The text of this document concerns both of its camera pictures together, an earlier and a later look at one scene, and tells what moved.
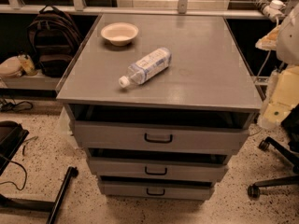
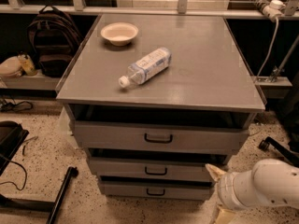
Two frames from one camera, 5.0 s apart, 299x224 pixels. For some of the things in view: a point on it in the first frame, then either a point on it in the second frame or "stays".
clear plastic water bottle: [145, 69] stays
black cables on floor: [12, 105] stays
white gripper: [290, 41] to [224, 189]
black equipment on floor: [12, 135] stays
